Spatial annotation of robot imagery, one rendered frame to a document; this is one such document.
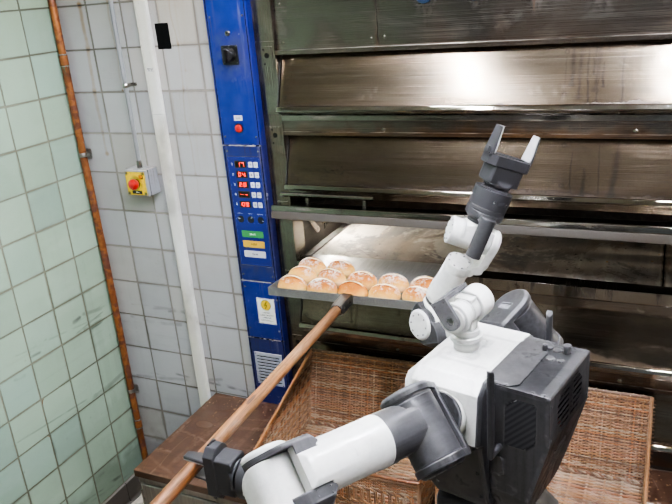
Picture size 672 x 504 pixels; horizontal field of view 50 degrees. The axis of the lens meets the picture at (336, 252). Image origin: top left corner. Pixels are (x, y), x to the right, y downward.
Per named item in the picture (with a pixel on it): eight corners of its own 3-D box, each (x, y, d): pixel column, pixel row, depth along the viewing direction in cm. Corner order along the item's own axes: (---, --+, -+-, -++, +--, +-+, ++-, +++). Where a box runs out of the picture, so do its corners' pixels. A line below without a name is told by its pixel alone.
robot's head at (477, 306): (494, 327, 142) (494, 286, 139) (470, 348, 134) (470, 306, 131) (464, 320, 146) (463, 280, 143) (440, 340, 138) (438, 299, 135)
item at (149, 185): (140, 190, 273) (135, 165, 270) (161, 191, 269) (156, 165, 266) (127, 196, 267) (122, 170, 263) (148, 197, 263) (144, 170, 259)
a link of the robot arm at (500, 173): (541, 169, 159) (519, 218, 162) (516, 156, 167) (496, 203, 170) (498, 156, 153) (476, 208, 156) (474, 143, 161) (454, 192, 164)
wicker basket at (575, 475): (473, 438, 248) (472, 368, 238) (650, 470, 225) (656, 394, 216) (432, 533, 207) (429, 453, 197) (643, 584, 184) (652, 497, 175)
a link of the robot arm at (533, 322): (519, 334, 168) (565, 330, 157) (501, 362, 164) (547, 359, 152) (491, 298, 165) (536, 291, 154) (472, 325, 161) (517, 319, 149)
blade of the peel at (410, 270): (436, 312, 206) (436, 303, 205) (268, 295, 228) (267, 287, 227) (465, 266, 237) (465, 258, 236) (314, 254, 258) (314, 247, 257)
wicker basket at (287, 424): (315, 410, 272) (309, 345, 262) (462, 435, 250) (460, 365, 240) (254, 491, 230) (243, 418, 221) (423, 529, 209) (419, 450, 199)
